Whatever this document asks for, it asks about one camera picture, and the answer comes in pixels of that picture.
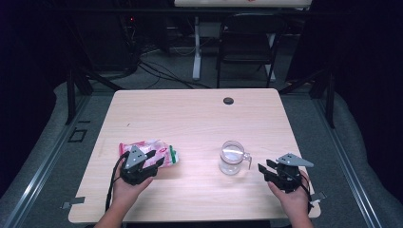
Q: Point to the pink printed plastic bag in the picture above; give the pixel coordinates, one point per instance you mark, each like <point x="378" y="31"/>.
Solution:
<point x="160" y="149"/>

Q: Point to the grey tape piece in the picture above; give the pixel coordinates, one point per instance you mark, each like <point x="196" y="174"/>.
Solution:
<point x="74" y="201"/>
<point x="317" y="197"/>

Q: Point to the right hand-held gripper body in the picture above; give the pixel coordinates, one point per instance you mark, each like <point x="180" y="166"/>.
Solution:
<point x="288" y="177"/>

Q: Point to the white background desk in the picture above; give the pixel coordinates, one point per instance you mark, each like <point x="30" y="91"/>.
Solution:
<point x="240" y="3"/>

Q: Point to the black metal stand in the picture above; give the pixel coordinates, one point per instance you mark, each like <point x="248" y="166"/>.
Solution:
<point x="330" y="98"/>
<point x="71" y="95"/>

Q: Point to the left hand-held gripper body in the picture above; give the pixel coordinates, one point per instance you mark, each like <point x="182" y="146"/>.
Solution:
<point x="134" y="172"/>

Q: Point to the person's right hand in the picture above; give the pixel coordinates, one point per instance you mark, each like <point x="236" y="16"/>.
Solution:
<point x="294" y="202"/>

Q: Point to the person's left hand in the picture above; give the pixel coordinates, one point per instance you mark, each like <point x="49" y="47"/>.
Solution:
<point x="125" y="193"/>

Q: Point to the aluminium floor rail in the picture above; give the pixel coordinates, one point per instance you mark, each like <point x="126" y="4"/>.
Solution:
<point x="345" y="164"/>
<point x="41" y="167"/>

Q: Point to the dark round table grommet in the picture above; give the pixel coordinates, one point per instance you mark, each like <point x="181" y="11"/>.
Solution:
<point x="228" y="101"/>

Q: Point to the black folding chair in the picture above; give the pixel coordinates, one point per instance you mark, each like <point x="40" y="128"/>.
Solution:
<point x="247" y="47"/>

